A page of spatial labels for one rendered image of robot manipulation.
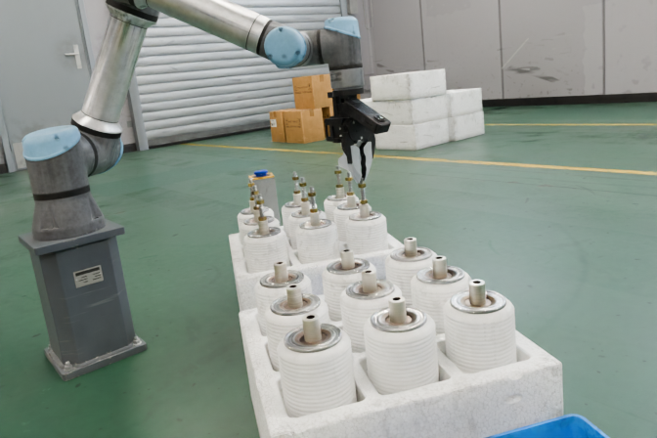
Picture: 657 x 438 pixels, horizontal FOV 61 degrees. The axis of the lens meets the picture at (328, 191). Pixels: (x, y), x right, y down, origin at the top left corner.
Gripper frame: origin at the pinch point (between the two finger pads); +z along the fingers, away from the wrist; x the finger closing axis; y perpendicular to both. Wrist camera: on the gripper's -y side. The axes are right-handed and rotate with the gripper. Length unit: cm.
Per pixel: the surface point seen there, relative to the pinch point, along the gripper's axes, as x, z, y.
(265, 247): 23.4, 11.6, 7.8
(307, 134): -230, 27, 311
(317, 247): 13.4, 13.6, 2.6
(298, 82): -241, -20, 330
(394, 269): 19.7, 10.7, -26.6
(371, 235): 2.5, 12.7, -3.5
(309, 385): 50, 13, -40
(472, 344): 30, 13, -50
